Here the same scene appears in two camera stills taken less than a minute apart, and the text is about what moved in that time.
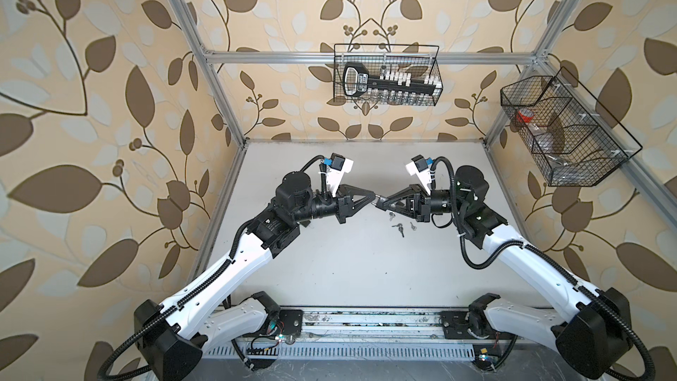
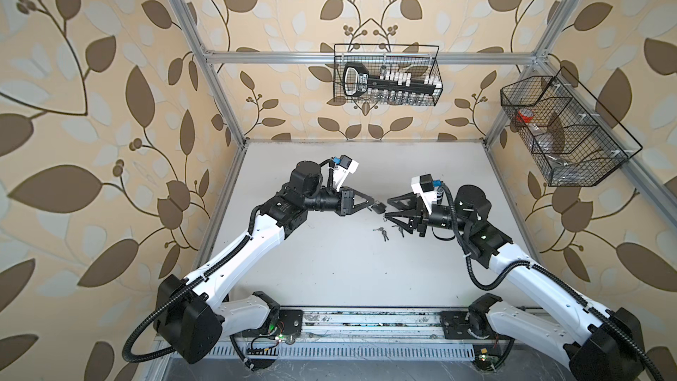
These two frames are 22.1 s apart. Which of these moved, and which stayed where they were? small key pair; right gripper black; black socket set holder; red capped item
Moved: right gripper black
Stayed: small key pair; red capped item; black socket set holder
